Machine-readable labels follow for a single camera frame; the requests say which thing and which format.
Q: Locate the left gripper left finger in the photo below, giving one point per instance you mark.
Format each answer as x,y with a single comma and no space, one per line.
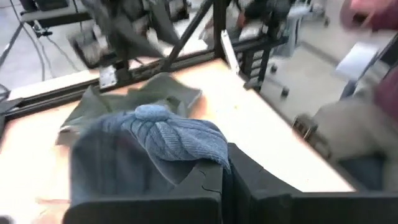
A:
186,208

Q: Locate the person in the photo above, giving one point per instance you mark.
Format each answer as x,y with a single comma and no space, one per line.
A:
351,130

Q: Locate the rolling chair base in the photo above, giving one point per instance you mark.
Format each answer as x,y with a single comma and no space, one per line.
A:
284,92

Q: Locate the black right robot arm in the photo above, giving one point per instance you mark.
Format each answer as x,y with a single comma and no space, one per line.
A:
127,40

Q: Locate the white frame bracket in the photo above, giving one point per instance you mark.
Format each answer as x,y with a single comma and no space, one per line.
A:
230,51

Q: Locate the white sheet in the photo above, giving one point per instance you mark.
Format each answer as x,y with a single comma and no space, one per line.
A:
357,59

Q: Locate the grey metal mounting plate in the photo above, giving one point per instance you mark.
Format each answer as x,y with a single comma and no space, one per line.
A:
108,77

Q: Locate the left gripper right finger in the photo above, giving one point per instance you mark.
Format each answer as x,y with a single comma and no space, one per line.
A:
280,208

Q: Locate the black aluminium table frame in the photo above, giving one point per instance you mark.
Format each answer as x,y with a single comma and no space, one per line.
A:
149,72

